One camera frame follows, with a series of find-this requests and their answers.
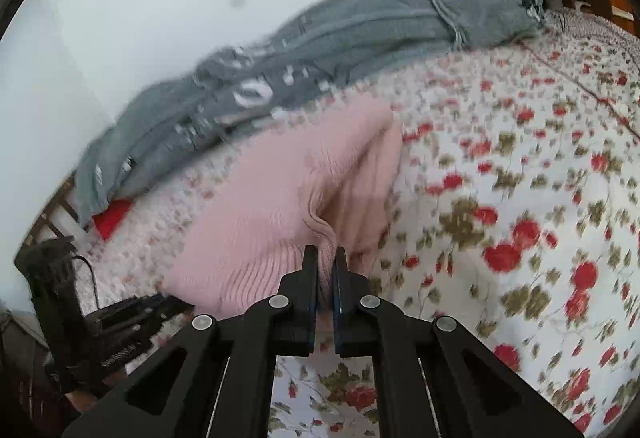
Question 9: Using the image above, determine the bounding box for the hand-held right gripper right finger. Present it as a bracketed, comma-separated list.
[331, 246, 584, 438]

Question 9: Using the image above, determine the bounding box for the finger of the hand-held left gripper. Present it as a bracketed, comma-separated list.
[85, 293, 194, 371]

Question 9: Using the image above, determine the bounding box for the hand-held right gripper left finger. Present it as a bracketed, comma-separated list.
[62, 245, 320, 438]

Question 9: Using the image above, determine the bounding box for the pink knit sweater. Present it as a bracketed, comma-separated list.
[162, 95, 404, 321]

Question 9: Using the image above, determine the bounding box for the red cloth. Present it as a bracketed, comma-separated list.
[91, 199, 134, 240]

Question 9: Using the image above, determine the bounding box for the red rose print bed sheet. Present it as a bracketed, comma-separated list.
[82, 10, 640, 438]

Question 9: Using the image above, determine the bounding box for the grey floral quilt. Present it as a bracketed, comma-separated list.
[75, 0, 547, 225]

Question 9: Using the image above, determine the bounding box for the wooden slatted bed frame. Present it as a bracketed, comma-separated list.
[15, 172, 87, 269]

